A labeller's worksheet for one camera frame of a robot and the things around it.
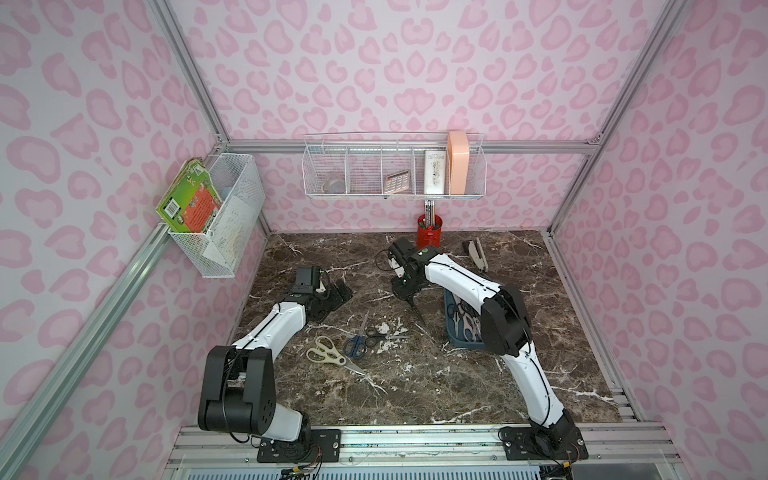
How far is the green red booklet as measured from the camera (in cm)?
67

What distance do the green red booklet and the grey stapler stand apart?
2.79 feet

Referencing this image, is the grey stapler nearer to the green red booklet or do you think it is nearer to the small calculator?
the small calculator

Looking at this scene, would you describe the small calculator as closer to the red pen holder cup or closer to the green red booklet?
the red pen holder cup

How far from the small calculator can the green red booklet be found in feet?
1.58

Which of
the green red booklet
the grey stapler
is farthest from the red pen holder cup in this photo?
the green red booklet

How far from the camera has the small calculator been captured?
3.03ft

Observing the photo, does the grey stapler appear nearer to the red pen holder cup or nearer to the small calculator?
the red pen holder cup

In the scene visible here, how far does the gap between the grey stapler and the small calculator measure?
0.38 metres

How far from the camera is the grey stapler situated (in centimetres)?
109
